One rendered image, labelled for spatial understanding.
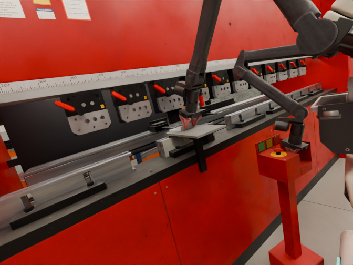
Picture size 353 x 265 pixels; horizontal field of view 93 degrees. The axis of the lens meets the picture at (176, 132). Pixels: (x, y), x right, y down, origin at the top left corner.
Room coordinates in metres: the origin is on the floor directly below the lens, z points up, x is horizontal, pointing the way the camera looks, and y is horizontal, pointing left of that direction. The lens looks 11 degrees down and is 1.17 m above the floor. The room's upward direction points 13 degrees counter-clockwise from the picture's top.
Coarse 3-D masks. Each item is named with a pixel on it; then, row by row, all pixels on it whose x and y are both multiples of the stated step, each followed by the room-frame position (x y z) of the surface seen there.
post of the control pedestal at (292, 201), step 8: (280, 184) 0.83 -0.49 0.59; (288, 184) 0.79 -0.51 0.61; (280, 192) 0.84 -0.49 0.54; (288, 192) 0.79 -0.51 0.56; (280, 200) 0.84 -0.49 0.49; (288, 200) 0.80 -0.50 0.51; (296, 200) 0.81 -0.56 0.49; (288, 208) 0.80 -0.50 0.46; (296, 208) 0.81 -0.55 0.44; (288, 216) 0.80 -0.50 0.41; (296, 216) 0.81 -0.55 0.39; (288, 224) 0.81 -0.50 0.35; (296, 224) 0.81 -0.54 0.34; (288, 232) 0.81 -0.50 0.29; (296, 232) 0.80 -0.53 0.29; (288, 240) 0.82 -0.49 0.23; (296, 240) 0.80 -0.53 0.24; (288, 248) 0.82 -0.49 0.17; (296, 248) 0.80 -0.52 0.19; (296, 256) 0.79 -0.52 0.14
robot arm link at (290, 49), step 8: (272, 48) 0.88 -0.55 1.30; (280, 48) 0.85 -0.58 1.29; (288, 48) 0.83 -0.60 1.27; (296, 48) 0.81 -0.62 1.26; (336, 48) 0.70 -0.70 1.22; (240, 56) 0.97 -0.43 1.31; (248, 56) 0.94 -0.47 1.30; (256, 56) 0.92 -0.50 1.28; (264, 56) 0.90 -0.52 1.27; (272, 56) 0.87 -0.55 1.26; (280, 56) 0.85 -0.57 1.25; (288, 56) 0.83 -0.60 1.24; (296, 56) 0.82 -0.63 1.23; (240, 64) 0.97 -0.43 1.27
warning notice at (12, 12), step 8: (0, 0) 0.63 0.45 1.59; (8, 0) 0.64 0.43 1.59; (16, 0) 0.65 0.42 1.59; (0, 8) 0.63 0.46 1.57; (8, 8) 0.64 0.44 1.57; (16, 8) 0.65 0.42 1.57; (0, 16) 0.62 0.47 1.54; (8, 16) 0.63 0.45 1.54; (16, 16) 0.64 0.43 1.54; (24, 16) 0.66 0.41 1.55
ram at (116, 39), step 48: (96, 0) 0.79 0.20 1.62; (144, 0) 0.90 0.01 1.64; (192, 0) 1.06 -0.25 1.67; (240, 0) 1.28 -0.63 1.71; (0, 48) 0.61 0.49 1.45; (48, 48) 0.67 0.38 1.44; (96, 48) 0.76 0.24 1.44; (144, 48) 0.87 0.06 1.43; (192, 48) 1.02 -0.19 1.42; (240, 48) 1.24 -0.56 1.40; (0, 96) 0.58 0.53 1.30; (48, 96) 0.65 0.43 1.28
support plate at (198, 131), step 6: (198, 126) 0.88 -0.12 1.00; (204, 126) 0.84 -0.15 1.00; (210, 126) 0.81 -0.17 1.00; (216, 126) 0.78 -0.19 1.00; (222, 126) 0.75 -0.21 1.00; (168, 132) 0.90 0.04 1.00; (174, 132) 0.86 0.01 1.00; (180, 132) 0.82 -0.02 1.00; (186, 132) 0.79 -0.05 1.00; (192, 132) 0.76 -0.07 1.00; (198, 132) 0.73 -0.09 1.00; (204, 132) 0.71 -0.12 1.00; (210, 132) 0.71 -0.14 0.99
